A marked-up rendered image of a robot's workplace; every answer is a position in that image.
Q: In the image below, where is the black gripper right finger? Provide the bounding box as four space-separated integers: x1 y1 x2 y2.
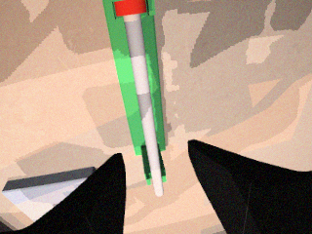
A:
188 139 312 234

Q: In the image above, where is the grey tapered pin with red cap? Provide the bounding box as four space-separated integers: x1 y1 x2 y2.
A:
114 0 164 196

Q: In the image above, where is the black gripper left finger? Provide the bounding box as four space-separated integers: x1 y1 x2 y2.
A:
0 153 126 234

